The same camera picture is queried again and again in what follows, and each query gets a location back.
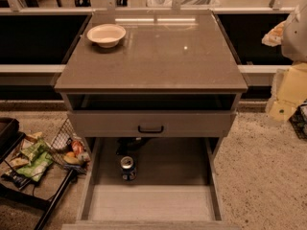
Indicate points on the blue pepsi can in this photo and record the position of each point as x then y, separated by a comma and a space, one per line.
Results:
128, 168

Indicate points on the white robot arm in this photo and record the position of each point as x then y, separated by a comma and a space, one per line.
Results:
294, 42

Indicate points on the grey top drawer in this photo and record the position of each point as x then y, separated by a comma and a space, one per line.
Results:
176, 123

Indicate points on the open grey middle drawer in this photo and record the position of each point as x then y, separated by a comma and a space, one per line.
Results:
175, 189

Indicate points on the grey cabinet with countertop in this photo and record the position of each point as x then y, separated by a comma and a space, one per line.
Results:
165, 62

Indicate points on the white paper bowl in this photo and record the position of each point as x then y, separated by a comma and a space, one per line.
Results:
106, 35

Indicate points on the red snack packet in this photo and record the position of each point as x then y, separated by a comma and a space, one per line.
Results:
77, 147

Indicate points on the yellow fruit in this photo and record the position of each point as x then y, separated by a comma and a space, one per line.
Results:
70, 158

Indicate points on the green snack bag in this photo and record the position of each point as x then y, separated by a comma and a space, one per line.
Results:
39, 159

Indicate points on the black drawer handle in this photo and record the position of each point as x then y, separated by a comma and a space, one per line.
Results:
146, 130

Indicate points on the black wire basket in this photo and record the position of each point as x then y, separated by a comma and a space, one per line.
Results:
61, 144
299, 122

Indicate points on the black wire basket right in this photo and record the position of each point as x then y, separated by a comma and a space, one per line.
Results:
299, 122

